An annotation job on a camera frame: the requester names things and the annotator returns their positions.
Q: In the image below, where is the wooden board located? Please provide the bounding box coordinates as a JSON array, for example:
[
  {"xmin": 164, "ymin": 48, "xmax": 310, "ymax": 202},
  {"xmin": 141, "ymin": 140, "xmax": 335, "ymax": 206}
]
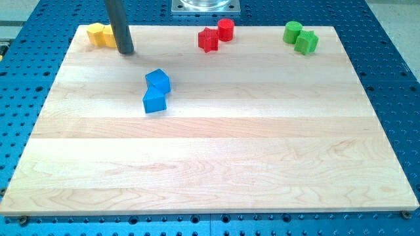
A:
[{"xmin": 1, "ymin": 25, "xmax": 419, "ymax": 216}]

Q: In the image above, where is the blue wedge block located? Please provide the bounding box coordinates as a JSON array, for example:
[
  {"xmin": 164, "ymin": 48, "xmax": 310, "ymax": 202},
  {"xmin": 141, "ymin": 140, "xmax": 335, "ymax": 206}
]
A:
[{"xmin": 142, "ymin": 87, "xmax": 167, "ymax": 113}]

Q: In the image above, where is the blue cube block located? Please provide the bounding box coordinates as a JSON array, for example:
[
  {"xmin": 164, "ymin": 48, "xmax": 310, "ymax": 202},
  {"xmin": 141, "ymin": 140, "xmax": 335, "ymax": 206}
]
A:
[{"xmin": 145, "ymin": 69, "xmax": 171, "ymax": 94}]

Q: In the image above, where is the red star block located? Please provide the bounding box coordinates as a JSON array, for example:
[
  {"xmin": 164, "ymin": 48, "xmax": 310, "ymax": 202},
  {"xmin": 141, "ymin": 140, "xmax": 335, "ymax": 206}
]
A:
[{"xmin": 198, "ymin": 28, "xmax": 219, "ymax": 52}]

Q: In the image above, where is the red cylinder block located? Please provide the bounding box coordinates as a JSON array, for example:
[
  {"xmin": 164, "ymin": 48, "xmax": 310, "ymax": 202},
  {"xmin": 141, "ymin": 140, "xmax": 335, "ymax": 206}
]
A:
[{"xmin": 217, "ymin": 18, "xmax": 235, "ymax": 42}]

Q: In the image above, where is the green cylinder block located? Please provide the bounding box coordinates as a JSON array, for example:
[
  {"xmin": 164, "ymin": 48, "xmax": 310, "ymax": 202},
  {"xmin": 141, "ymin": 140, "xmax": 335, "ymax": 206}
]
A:
[{"xmin": 283, "ymin": 21, "xmax": 303, "ymax": 44}]

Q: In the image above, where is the green star block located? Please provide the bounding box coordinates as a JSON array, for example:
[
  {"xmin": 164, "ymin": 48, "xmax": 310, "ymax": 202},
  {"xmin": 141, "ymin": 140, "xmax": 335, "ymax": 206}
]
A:
[{"xmin": 294, "ymin": 30, "xmax": 319, "ymax": 55}]

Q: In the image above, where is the yellow block behind rod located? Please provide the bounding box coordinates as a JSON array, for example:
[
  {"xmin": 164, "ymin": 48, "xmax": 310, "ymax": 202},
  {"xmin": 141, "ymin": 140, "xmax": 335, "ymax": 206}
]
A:
[{"xmin": 102, "ymin": 24, "xmax": 117, "ymax": 48}]

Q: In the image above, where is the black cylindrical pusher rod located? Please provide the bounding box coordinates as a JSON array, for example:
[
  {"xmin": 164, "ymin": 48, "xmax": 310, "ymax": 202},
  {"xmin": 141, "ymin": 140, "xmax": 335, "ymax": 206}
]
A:
[{"xmin": 104, "ymin": 0, "xmax": 134, "ymax": 55}]

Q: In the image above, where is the yellow hexagon block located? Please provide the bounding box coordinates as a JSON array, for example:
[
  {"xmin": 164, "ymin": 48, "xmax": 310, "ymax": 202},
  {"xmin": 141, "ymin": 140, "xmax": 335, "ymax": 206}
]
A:
[{"xmin": 87, "ymin": 23, "xmax": 105, "ymax": 47}]

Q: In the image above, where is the blue perforated table plate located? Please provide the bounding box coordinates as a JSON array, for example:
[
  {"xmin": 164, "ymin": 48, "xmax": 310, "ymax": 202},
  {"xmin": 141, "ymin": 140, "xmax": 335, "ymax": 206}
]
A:
[{"xmin": 1, "ymin": 1, "xmax": 419, "ymax": 235}]

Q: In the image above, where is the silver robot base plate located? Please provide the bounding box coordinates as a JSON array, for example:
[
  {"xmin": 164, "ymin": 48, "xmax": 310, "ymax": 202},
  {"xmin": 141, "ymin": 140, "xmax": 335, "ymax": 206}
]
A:
[{"xmin": 171, "ymin": 0, "xmax": 241, "ymax": 15}]

